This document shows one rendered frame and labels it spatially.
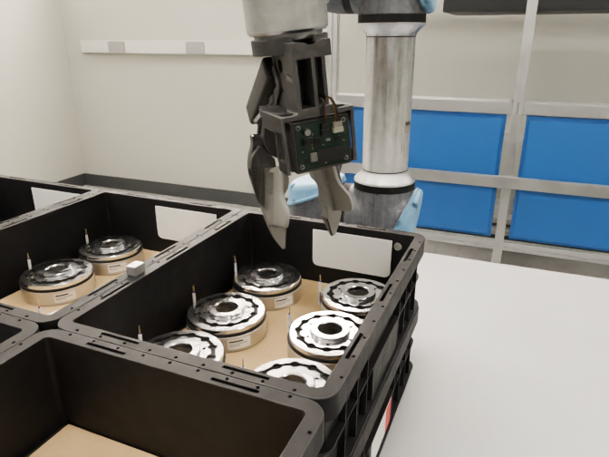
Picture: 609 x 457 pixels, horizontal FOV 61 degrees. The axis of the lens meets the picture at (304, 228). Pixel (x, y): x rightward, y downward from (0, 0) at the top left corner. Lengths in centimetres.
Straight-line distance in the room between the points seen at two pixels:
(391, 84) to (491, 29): 237
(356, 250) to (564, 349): 41
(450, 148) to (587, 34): 113
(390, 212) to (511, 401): 37
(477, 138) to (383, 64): 155
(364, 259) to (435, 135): 171
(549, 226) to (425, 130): 69
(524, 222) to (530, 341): 156
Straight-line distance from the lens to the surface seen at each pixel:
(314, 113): 47
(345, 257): 80
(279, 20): 47
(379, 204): 96
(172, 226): 94
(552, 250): 257
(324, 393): 44
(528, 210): 251
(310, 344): 62
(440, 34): 330
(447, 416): 80
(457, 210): 253
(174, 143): 414
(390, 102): 94
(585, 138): 245
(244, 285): 76
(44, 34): 456
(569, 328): 107
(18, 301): 88
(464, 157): 246
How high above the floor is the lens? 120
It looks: 20 degrees down
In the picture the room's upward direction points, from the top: straight up
